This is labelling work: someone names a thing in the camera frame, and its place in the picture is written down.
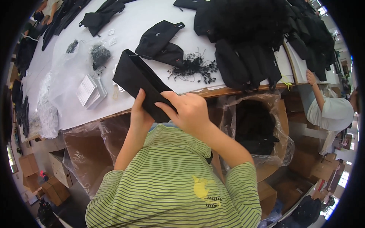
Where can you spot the small white packet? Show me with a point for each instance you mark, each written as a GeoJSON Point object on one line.
{"type": "Point", "coordinates": [111, 32]}
{"type": "Point", "coordinates": [113, 41]}

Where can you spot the long black fabric bag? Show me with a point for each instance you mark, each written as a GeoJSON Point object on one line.
{"type": "Point", "coordinates": [134, 75]}

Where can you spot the stack of white booklets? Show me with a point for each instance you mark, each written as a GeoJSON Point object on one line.
{"type": "Point", "coordinates": [90, 91]}

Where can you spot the flat black bag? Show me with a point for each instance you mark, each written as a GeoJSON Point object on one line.
{"type": "Point", "coordinates": [189, 3]}

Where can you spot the black pouch with loop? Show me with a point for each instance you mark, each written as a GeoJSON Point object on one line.
{"type": "Point", "coordinates": [156, 38]}

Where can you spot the clear bag of black tags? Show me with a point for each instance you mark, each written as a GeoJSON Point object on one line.
{"type": "Point", "coordinates": [99, 55]}

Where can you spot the small packet of black tags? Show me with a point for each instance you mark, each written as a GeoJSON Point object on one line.
{"type": "Point", "coordinates": [71, 47]}

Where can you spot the large clear plastic bag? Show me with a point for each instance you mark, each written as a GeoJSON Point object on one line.
{"type": "Point", "coordinates": [67, 77]}

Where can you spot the heap of clear plastic bags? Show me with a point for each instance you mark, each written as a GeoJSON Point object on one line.
{"type": "Point", "coordinates": [48, 114]}

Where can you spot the person's body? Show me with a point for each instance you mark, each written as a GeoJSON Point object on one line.
{"type": "Point", "coordinates": [171, 182]}

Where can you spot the black pouch with red tab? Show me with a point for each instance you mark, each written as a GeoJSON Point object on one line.
{"type": "Point", "coordinates": [172, 55]}

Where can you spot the row of black pouches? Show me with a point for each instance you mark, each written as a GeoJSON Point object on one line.
{"type": "Point", "coordinates": [242, 65]}

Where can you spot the white paper tags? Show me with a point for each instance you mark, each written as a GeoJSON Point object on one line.
{"type": "Point", "coordinates": [119, 87]}

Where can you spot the bundle of long black bags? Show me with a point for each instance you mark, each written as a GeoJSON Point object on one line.
{"type": "Point", "coordinates": [62, 17]}

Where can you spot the small brown carton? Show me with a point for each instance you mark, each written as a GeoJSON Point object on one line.
{"type": "Point", "coordinates": [266, 198]}

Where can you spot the beige rubber band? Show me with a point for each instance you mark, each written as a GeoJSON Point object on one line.
{"type": "Point", "coordinates": [115, 93]}

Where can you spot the empty plastic lined carton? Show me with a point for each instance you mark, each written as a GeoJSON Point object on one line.
{"type": "Point", "coordinates": [85, 154]}

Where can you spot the open printed cardboard box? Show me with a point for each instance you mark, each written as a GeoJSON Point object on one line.
{"type": "Point", "coordinates": [60, 171]}

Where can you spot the brown cardboard box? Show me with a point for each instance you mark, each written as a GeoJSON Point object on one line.
{"type": "Point", "coordinates": [55, 191]}
{"type": "Point", "coordinates": [32, 182]}
{"type": "Point", "coordinates": [28, 164]}

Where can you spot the pile of black fabric pieces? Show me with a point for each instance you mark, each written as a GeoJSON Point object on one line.
{"type": "Point", "coordinates": [21, 111]}

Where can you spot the heap of black bags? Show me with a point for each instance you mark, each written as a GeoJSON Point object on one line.
{"type": "Point", "coordinates": [251, 20]}

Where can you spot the lined carton with black bags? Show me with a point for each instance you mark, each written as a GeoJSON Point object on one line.
{"type": "Point", "coordinates": [278, 128]}

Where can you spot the person's right hand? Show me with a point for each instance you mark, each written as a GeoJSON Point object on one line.
{"type": "Point", "coordinates": [191, 112]}

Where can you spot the person's left hand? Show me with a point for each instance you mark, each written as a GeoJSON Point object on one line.
{"type": "Point", "coordinates": [141, 118]}

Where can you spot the black sack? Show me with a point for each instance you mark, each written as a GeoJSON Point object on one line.
{"type": "Point", "coordinates": [308, 211]}

